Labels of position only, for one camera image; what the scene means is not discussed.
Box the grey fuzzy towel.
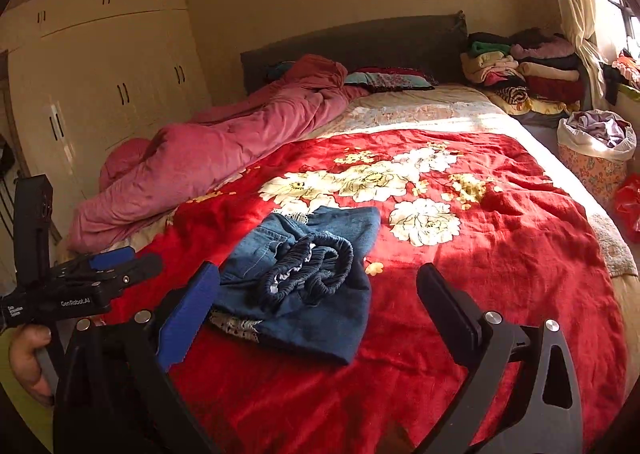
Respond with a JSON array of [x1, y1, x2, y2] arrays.
[[590, 213, 639, 279]]

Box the red plastic bag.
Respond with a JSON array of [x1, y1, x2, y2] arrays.
[[614, 187, 640, 231]]

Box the dark grey headboard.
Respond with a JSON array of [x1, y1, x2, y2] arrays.
[[240, 10, 469, 95]]

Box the pink quilt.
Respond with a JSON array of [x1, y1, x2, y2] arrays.
[[66, 54, 371, 255]]

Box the red floral blanket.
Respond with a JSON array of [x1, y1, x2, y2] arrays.
[[97, 128, 628, 454]]

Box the patterned cloth heap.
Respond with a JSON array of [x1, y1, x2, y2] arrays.
[[602, 50, 640, 104]]

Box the person's left hand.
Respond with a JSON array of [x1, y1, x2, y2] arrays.
[[9, 323, 53, 407]]

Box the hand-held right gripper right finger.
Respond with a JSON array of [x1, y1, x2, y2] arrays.
[[412, 262, 586, 454]]

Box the pile of folded clothes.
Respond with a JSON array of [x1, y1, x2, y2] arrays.
[[460, 28, 588, 117]]

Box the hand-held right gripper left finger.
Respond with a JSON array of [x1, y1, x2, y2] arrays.
[[52, 260, 223, 454]]

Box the cream wardrobe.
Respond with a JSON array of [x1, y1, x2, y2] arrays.
[[0, 0, 213, 245]]

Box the dark metal rack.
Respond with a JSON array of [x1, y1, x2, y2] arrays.
[[0, 134, 21, 239]]

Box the floral laundry basket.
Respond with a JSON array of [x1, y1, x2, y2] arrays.
[[556, 110, 637, 205]]

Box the patterned pillow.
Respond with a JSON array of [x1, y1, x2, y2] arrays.
[[344, 66, 440, 93]]

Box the blue denim pants with lace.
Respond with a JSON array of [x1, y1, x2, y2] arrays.
[[207, 205, 382, 366]]

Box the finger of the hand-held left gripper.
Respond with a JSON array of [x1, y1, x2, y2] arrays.
[[75, 247, 137, 279], [102, 253, 165, 297]]

